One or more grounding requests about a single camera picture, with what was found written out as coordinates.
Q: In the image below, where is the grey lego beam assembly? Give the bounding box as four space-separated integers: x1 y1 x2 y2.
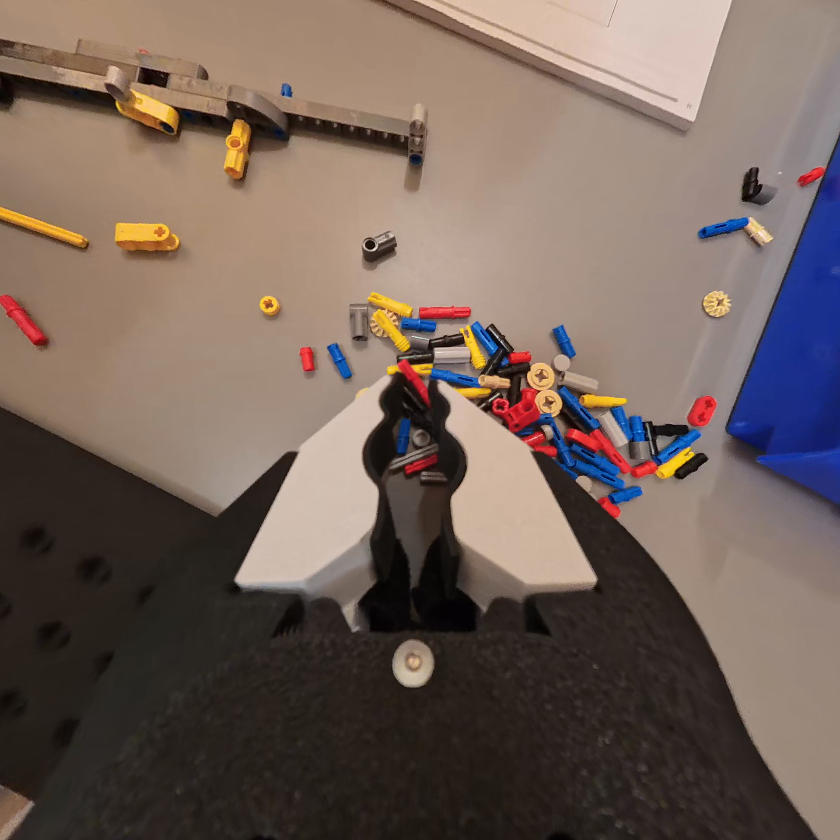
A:
0 38 429 180

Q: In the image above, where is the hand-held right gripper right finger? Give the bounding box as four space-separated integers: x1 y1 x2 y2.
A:
428 379 599 618

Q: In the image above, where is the pile of colourful lego pins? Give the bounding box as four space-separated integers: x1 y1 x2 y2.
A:
348 292 711 519

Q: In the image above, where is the blue plastic bin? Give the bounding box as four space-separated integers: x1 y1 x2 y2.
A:
725 134 840 506

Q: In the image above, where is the yellow axle-hole lego connector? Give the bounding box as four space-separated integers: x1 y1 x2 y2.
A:
115 223 180 252

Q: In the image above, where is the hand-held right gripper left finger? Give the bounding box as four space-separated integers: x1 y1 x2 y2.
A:
234 375 403 634

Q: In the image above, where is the white lego instruction booklet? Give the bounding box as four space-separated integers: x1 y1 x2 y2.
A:
387 0 732 132

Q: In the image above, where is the long red lego pin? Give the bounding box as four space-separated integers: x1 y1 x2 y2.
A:
0 294 49 347

